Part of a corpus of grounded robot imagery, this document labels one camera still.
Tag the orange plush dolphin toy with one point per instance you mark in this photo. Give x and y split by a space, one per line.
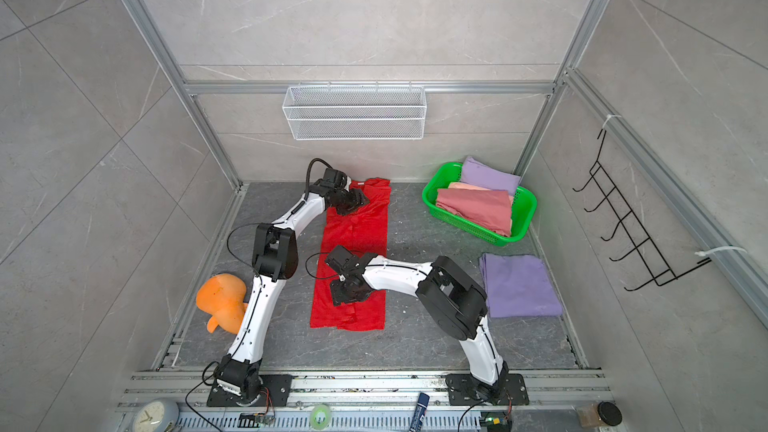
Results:
222 298

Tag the green plastic basket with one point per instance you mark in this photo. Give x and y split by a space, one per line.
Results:
523 208

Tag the small green circuit device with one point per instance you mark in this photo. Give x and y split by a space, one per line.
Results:
495 422

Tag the purple t shirt in basket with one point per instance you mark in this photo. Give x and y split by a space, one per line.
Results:
476 173

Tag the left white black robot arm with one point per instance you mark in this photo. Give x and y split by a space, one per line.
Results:
274 260

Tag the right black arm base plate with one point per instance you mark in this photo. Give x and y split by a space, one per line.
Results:
516 390

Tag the brown jar black lid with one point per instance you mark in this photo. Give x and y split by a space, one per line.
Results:
599 414

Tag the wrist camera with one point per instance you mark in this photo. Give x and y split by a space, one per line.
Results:
335 179
341 261

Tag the pink folded t shirt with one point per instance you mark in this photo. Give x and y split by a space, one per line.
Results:
489 209

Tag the green tape roll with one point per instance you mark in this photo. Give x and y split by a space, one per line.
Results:
320 417

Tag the aluminium front rail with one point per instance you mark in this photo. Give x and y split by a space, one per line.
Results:
547 389

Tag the red t shirt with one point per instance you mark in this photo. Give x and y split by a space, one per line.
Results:
364 231

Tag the black wire hook rack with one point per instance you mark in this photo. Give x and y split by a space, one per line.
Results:
642 246

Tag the blue marker pen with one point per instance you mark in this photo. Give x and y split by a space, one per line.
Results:
419 413

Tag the white analog clock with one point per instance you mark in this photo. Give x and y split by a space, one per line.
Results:
159 415

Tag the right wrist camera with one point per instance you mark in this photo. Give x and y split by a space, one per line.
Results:
341 261

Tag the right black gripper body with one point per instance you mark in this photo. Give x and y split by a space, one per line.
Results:
343 293

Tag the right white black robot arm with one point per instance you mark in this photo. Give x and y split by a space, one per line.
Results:
453 299

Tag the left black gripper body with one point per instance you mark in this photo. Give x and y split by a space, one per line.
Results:
348 199

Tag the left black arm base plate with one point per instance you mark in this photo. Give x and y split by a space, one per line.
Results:
276 390

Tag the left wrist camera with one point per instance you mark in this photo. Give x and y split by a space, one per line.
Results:
335 179

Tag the purple folded t shirt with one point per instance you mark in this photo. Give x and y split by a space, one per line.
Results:
518 286

